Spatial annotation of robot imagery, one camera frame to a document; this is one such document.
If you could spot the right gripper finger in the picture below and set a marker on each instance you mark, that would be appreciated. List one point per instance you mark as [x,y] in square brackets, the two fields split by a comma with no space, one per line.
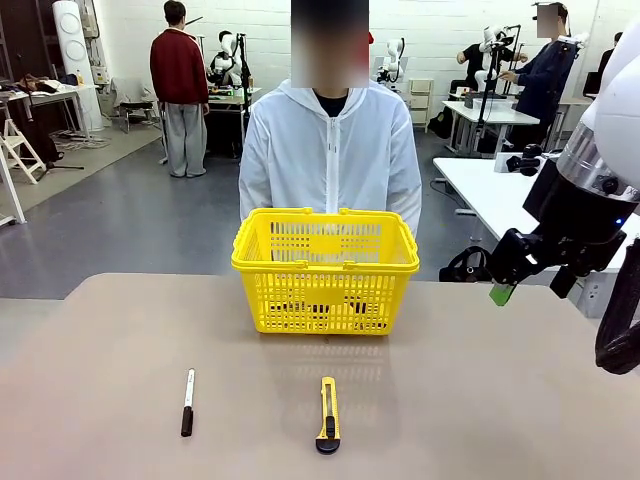
[512,260]
[562,281]

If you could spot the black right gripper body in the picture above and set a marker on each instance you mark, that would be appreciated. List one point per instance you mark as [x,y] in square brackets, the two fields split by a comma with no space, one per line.
[575,215]

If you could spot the person's right forearm white sleeve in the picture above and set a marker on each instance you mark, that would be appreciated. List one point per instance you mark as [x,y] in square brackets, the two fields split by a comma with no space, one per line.
[254,197]

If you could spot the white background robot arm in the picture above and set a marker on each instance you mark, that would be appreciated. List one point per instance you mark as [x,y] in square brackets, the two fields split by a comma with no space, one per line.
[395,50]

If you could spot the person's left forearm white sleeve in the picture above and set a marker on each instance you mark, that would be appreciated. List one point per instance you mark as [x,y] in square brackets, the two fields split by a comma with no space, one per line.
[405,202]

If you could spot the person in navy jacket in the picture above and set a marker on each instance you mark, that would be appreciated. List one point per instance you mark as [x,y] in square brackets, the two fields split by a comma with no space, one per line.
[545,80]

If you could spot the person in black clothes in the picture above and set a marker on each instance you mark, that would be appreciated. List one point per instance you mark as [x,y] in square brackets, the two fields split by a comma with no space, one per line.
[607,60]

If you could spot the yellow plastic shopping basket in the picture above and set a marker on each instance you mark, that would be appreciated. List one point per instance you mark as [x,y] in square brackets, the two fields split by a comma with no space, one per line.
[325,265]

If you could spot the person in white jacket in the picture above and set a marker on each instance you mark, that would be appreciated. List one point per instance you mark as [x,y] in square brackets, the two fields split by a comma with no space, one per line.
[300,150]

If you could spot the person in red jacket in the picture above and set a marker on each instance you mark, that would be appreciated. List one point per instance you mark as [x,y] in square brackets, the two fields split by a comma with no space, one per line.
[177,65]

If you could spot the black backpack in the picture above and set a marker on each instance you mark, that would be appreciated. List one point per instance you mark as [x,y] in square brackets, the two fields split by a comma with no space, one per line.
[465,270]

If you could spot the large white table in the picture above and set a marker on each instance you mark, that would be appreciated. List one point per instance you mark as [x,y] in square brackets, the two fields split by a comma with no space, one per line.
[480,185]

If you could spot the white work table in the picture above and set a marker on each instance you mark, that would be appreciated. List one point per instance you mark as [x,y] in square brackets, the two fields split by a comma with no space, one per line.
[495,115]

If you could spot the black tripod stand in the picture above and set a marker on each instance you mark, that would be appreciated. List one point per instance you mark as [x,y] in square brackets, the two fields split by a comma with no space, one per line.
[483,100]

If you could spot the black bag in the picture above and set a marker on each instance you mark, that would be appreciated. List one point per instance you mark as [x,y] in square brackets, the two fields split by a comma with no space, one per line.
[440,125]

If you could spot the white drawer cabinet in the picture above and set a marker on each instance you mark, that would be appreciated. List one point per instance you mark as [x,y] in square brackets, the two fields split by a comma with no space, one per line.
[420,105]

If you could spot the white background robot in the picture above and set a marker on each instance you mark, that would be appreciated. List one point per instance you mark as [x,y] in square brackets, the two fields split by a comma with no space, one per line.
[475,57]

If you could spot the yellow utility knife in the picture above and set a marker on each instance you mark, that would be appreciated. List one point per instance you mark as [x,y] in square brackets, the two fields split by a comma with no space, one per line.
[328,430]

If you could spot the dark cluttered work table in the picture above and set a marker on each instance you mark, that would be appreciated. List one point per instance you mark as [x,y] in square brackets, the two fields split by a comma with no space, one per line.
[225,97]

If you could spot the black stand pole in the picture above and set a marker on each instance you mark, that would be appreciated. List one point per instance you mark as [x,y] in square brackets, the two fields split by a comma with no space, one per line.
[244,65]

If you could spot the white robot black shirt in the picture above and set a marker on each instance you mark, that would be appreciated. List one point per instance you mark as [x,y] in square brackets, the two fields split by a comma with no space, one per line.
[222,62]

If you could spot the white marker black cap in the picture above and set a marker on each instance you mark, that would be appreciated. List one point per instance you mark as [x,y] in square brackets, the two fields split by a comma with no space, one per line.
[187,425]

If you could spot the white tower air conditioner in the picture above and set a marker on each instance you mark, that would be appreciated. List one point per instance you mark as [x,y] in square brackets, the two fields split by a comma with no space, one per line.
[75,50]

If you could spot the cluttered white table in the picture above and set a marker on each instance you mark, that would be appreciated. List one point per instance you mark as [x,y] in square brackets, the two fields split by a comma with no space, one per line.
[50,92]

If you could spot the white step ladder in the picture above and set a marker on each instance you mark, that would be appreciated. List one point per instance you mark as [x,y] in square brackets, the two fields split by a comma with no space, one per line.
[14,129]

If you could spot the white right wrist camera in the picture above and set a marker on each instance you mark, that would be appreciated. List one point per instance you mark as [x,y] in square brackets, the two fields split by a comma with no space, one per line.
[522,162]

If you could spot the metal frame chair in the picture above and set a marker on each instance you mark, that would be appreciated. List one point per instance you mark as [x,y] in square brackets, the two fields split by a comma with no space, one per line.
[140,105]

